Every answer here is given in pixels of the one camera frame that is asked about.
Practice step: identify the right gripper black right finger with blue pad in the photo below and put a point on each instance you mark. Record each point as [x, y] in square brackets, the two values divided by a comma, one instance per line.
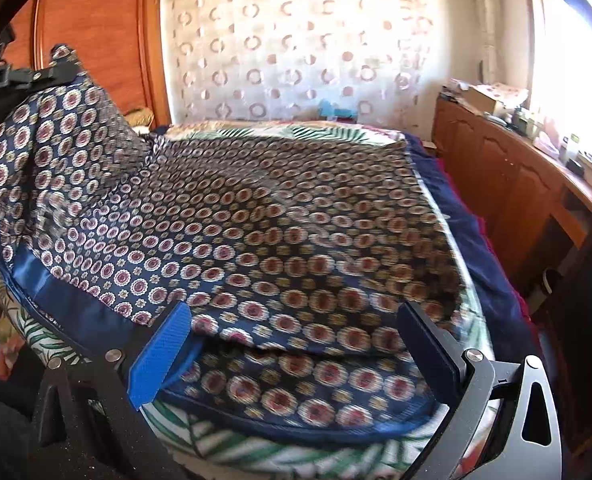
[524, 441]

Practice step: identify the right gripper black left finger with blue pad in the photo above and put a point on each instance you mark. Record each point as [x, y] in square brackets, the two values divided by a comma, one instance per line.
[86, 422]

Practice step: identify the navy patterned silk scarf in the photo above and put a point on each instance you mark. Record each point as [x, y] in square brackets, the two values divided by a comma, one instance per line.
[103, 229]

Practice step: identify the palm leaf print sheet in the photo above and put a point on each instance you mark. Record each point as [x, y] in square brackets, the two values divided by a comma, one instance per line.
[194, 441]

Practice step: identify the wooden louvered wardrobe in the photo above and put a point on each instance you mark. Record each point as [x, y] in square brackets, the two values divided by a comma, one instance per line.
[118, 41]

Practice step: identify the yellow green pillow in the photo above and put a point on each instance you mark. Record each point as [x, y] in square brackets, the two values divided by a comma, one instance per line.
[140, 117]

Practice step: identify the floral bedspread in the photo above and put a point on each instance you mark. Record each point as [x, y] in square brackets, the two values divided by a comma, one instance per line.
[309, 130]

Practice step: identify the long wooden sideboard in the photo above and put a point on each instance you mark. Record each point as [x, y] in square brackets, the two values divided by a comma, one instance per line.
[534, 209]

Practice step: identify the white circle-patterned curtain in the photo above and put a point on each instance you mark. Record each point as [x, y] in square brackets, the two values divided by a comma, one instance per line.
[278, 59]

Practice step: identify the light blue object behind bed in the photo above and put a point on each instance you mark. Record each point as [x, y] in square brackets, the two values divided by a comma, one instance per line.
[329, 111]

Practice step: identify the cardboard box on sideboard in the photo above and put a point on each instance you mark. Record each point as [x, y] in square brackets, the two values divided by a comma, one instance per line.
[495, 99]

